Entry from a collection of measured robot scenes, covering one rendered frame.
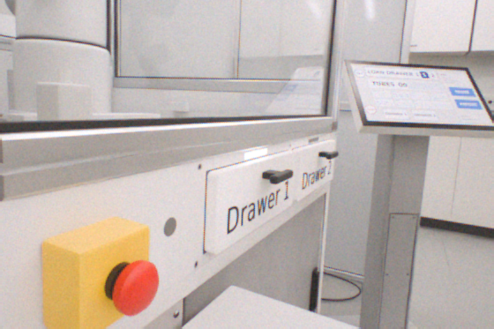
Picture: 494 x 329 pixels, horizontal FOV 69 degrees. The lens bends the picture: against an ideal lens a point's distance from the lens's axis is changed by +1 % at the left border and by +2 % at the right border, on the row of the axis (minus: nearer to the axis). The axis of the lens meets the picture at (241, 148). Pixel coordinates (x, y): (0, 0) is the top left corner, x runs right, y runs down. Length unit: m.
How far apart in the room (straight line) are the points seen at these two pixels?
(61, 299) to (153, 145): 0.16
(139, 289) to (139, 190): 0.11
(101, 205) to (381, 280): 1.37
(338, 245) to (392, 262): 0.74
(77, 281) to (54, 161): 0.09
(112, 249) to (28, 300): 0.07
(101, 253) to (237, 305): 0.25
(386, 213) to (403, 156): 0.23
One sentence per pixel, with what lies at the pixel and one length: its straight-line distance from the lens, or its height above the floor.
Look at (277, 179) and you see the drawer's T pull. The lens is 0.54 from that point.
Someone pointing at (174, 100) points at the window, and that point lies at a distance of 0.42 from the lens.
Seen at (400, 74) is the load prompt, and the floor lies 1.15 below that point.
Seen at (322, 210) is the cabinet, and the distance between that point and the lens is 1.11.
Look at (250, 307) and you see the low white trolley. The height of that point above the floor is 0.76.
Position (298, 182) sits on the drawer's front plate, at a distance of 0.75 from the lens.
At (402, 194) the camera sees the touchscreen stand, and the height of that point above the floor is 0.70.
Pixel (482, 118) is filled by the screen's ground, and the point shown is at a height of 1.00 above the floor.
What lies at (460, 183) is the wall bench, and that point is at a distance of 3.49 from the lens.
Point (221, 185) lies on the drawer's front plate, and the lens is 0.46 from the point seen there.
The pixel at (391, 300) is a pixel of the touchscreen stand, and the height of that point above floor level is 0.26.
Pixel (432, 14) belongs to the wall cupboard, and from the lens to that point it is 3.83.
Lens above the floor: 1.02
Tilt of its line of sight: 8 degrees down
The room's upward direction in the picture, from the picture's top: 3 degrees clockwise
